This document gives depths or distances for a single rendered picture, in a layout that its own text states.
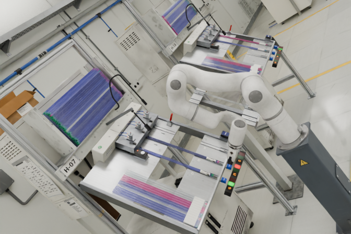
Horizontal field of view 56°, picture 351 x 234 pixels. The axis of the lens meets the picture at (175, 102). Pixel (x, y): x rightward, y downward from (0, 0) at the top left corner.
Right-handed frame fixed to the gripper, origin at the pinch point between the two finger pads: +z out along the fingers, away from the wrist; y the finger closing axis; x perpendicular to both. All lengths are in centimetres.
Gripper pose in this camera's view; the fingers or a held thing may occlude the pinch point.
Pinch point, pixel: (230, 161)
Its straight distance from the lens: 201.6
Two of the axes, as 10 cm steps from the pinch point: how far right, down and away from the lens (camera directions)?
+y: 4.0, -5.8, 7.1
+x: -9.2, -2.9, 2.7
